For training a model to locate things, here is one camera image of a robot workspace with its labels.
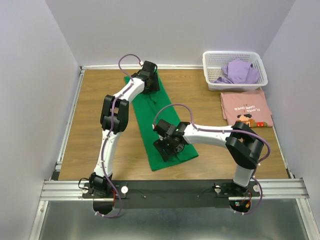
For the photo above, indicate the black base mat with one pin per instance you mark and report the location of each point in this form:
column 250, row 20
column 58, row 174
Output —
column 135, row 202

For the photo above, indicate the aluminium left rail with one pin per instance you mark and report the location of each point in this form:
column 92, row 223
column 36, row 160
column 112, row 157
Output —
column 60, row 157

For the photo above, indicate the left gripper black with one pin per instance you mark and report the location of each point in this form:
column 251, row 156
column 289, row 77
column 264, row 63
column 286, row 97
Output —
column 155, row 86

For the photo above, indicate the white plastic basket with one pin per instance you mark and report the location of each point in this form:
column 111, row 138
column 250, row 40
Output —
column 213, row 61

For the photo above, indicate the purple t shirt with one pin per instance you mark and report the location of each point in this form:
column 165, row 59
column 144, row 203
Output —
column 238, row 72

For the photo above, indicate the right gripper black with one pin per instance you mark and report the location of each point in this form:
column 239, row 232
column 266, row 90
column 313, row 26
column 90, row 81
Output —
column 159, row 145

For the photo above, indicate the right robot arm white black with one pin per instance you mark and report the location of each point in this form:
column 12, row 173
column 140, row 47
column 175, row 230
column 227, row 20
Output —
column 243, row 144

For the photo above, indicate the aluminium front rail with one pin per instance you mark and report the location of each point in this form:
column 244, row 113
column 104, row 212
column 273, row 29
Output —
column 263, row 188

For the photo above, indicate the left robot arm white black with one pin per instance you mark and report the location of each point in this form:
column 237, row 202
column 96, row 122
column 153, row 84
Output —
column 114, row 120

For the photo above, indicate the folded pink t shirt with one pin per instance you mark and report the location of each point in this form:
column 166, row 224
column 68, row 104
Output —
column 249, row 107

